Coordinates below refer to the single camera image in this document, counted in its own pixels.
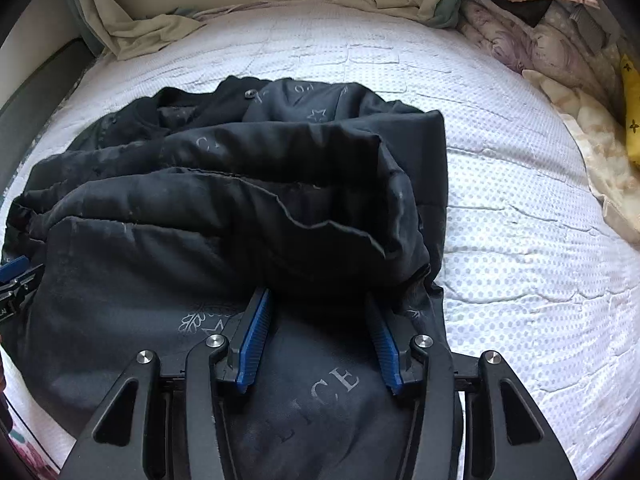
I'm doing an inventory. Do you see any grey dotted cloth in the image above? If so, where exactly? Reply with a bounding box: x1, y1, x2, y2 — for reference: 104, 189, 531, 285
537, 2, 624, 86

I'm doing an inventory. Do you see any blue-grey curtain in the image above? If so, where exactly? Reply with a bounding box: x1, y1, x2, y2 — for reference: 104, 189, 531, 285
67, 0, 109, 55
432, 0, 464, 29

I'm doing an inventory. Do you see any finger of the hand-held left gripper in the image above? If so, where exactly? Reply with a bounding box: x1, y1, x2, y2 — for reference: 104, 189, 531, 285
0, 256, 44, 293

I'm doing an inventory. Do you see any white quilted mattress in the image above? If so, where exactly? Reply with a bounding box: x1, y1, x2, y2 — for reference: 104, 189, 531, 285
0, 0, 636, 480

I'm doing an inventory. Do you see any grey bed frame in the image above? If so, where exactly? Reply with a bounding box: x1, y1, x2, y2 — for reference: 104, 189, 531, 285
0, 35, 96, 171

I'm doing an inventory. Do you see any colourful floral blanket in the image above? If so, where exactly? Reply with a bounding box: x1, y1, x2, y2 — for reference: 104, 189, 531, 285
2, 405, 66, 480

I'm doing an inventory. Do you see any black button jacket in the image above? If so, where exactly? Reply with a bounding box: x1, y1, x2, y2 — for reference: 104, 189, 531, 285
2, 75, 463, 480

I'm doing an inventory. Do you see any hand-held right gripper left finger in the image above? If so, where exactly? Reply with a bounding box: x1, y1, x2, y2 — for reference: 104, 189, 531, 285
60, 287, 273, 480

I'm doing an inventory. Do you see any cream cloth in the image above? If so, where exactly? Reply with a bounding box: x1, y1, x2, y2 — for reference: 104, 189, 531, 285
522, 69, 640, 234

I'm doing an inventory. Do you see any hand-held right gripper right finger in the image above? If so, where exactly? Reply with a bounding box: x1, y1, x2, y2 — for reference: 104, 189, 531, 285
365, 292, 578, 480

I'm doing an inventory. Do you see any black cloth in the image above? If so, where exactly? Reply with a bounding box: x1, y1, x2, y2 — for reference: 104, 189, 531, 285
470, 0, 554, 27

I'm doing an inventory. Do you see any yellow printed pillow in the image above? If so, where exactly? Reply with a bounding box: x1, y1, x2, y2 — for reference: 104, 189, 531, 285
619, 52, 640, 169

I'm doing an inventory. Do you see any lilac floral quilt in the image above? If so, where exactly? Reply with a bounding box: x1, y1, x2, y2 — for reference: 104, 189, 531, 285
460, 0, 621, 92

